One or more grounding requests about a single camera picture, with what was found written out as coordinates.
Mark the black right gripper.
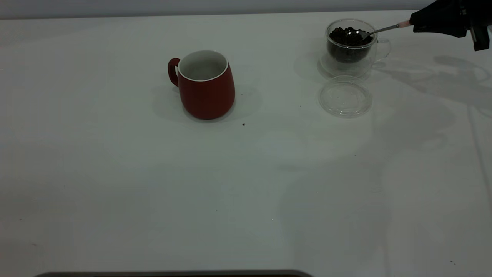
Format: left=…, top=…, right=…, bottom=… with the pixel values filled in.
left=409, top=0, right=492, bottom=51

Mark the metal spoon with pink handle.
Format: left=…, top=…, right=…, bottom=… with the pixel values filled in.
left=359, top=21, right=412, bottom=40

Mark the red ceramic mug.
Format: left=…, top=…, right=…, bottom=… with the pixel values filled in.
left=168, top=50, right=236, bottom=120

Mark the dark coffee beans pile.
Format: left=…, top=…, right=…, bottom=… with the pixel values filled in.
left=329, top=26, right=373, bottom=63

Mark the clear round lid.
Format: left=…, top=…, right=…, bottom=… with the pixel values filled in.
left=319, top=75, right=373, bottom=118

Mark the clear double-wall glass cup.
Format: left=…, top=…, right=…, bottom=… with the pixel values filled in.
left=319, top=18, right=392, bottom=77

